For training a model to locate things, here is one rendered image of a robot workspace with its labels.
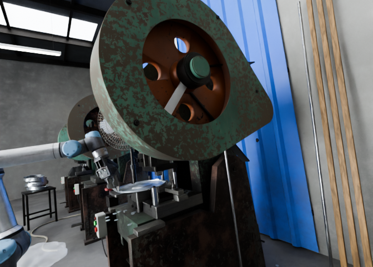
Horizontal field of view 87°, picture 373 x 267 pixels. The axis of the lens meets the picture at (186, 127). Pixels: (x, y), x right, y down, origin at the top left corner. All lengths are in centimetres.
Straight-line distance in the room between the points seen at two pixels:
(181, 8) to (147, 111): 55
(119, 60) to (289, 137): 152
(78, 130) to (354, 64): 255
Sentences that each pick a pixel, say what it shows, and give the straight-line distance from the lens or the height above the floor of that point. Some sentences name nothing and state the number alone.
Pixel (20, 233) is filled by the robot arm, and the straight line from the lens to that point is 131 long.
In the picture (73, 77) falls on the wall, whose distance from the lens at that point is 829.
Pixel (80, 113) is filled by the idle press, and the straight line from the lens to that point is 254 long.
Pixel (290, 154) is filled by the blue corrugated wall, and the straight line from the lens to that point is 191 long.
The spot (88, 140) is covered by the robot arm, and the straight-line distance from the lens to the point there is 120.
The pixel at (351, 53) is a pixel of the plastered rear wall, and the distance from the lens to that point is 182.
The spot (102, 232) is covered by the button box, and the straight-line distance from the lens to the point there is 146.
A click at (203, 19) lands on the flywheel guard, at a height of 162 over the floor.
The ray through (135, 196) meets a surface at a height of 74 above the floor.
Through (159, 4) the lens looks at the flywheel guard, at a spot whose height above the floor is 162.
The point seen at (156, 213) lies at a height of 68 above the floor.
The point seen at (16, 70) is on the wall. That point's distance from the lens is 831.
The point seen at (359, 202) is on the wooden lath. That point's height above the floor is 54.
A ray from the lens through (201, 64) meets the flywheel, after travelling 90.
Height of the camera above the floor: 100
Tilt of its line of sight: 5 degrees up
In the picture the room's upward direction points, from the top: 7 degrees counter-clockwise
